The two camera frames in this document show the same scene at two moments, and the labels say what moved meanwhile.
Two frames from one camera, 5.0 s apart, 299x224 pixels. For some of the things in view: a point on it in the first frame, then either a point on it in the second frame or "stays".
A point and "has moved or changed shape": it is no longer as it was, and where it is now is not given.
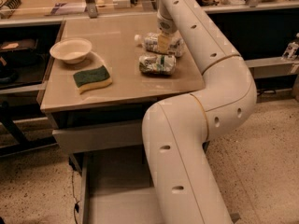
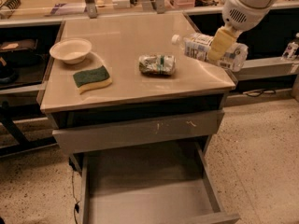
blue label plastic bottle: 150,42 has moved or changed shape
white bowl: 71,50 stays
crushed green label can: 158,63 stays
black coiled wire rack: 14,2 stays
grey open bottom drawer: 116,188 stays
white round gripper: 167,25 -> 240,13
